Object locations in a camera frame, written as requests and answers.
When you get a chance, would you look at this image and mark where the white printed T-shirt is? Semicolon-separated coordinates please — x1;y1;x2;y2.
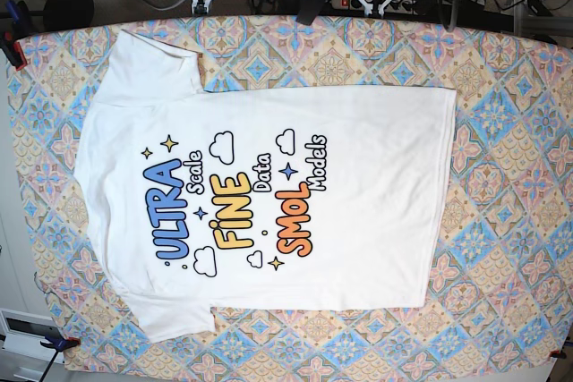
74;31;457;342

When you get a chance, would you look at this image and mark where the white power strip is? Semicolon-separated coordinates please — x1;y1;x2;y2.
330;0;417;14

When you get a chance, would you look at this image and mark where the black round stand base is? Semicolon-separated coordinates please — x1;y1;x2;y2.
42;0;95;32

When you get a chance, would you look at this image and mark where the black orange clamp upper left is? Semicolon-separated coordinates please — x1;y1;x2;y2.
1;0;27;71

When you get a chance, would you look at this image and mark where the black orange clamp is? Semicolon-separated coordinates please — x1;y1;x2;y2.
1;0;27;71
39;335;81;382

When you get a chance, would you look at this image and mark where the patterned tile tablecloth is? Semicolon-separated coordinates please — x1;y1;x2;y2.
1;16;572;381

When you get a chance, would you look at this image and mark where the black orange clamp lower left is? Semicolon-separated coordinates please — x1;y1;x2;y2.
39;335;81;382

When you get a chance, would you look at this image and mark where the white cabinet drawer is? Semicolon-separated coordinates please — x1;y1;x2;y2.
1;308;62;381

